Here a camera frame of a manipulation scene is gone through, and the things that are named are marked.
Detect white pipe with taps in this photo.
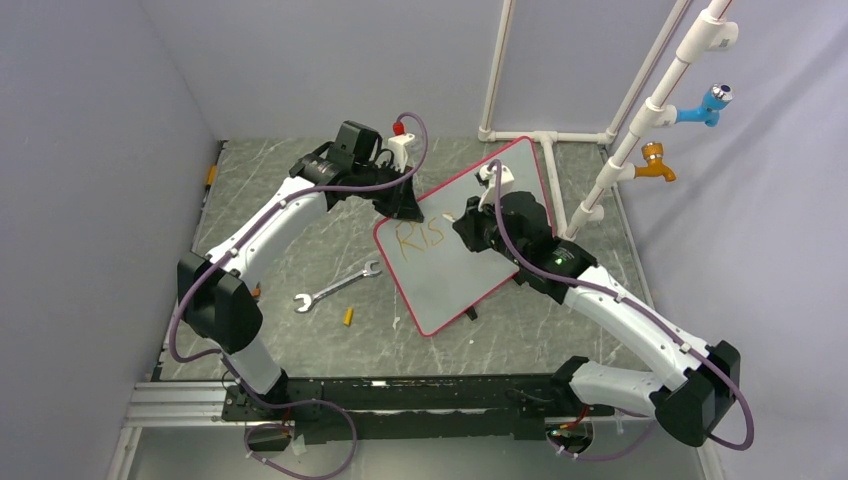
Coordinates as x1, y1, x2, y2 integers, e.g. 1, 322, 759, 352
567, 1, 739, 240

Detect red-framed whiteboard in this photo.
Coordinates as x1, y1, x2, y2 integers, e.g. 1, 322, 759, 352
373, 137, 556, 337

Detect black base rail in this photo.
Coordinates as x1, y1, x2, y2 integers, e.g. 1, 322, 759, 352
221, 374, 612, 444

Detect white floor pipe frame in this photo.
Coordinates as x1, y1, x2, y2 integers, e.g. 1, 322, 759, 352
477, 127, 614, 239

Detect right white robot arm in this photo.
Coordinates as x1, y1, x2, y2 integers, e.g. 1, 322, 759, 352
452, 191, 741, 447

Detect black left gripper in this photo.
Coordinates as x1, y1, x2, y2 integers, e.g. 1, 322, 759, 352
354, 161, 423, 223

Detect white corner pipe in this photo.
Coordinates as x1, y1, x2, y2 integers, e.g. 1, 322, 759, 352
477, 0, 514, 142

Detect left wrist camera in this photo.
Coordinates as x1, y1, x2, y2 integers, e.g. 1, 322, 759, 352
387, 121, 422, 173

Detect orange tap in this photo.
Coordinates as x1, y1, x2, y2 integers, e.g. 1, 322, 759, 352
634, 142, 676, 182

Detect blue tap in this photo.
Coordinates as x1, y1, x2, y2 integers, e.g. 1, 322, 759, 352
675, 83, 734, 127

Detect silver combination wrench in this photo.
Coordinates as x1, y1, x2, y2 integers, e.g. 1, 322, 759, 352
293, 260, 382, 314

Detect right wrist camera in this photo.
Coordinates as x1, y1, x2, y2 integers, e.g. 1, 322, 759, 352
475, 162, 514, 211

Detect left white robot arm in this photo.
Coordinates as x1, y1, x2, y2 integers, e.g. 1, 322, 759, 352
168, 112, 428, 420

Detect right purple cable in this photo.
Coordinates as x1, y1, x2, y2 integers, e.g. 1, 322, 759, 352
486, 160, 756, 463

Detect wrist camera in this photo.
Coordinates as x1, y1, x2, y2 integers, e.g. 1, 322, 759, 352
475, 162, 514, 211
387, 121, 422, 173

